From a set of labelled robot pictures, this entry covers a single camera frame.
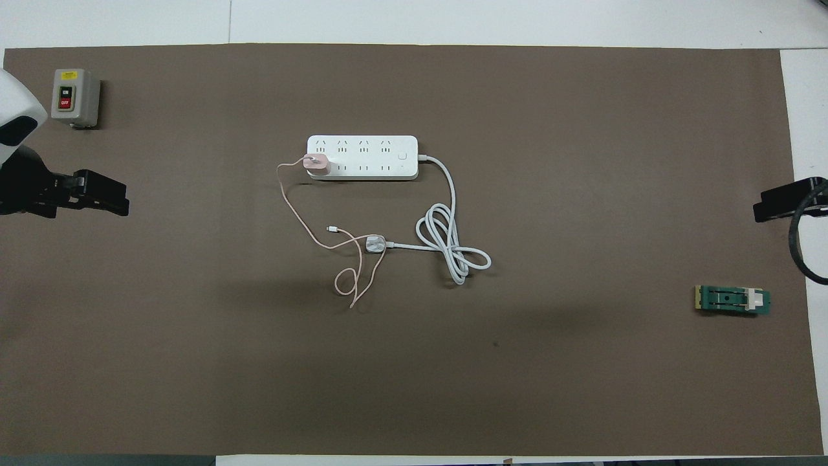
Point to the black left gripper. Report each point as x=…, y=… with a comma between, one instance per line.
x=26, y=184

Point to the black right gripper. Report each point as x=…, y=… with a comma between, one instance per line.
x=816, y=194

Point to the pink charger block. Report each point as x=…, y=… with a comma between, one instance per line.
x=317, y=164

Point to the white power strip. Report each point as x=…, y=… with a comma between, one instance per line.
x=369, y=155

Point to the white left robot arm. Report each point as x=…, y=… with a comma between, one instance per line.
x=16, y=103

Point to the white power strip plug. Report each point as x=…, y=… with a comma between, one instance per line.
x=376, y=244

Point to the brown table mat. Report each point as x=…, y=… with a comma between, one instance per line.
x=517, y=356

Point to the grey push-button switch box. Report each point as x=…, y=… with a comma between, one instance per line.
x=87, y=97

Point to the green knife switch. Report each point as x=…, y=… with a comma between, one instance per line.
x=731, y=299

